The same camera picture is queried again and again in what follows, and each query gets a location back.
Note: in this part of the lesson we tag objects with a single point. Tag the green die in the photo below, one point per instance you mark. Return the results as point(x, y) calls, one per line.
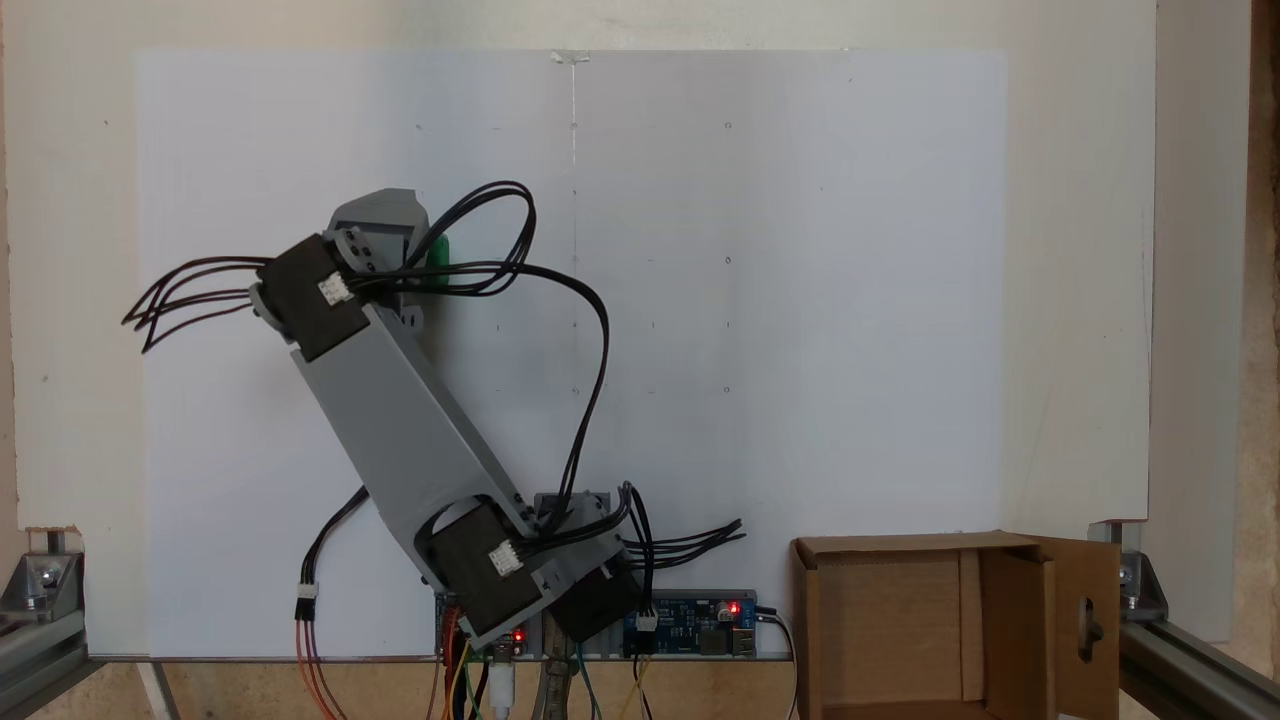
point(439, 250)

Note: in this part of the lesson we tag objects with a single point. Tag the grey printed robot arm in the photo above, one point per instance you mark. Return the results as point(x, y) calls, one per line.
point(400, 420)

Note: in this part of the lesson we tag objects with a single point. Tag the clear tape strip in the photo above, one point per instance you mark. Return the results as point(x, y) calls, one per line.
point(570, 57)

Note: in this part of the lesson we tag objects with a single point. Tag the white paper sheet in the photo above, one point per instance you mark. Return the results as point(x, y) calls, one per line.
point(800, 300)

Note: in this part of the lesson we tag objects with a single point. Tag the green circuit board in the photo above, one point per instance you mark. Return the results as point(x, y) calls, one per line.
point(508, 646)

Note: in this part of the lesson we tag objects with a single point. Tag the metal table clamp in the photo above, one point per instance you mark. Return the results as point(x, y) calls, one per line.
point(553, 690)

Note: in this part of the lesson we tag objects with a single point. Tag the blue circuit board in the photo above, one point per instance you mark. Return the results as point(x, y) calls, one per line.
point(700, 625)

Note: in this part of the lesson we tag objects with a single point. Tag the brown cardboard box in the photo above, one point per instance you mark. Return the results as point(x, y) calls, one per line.
point(900, 620)

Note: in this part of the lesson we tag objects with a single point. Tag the metal corner bracket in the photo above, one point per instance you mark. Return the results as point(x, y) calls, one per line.
point(45, 580)
point(1140, 585)

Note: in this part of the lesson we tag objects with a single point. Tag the aluminium frame post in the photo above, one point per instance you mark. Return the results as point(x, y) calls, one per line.
point(30, 655)
point(1185, 672)

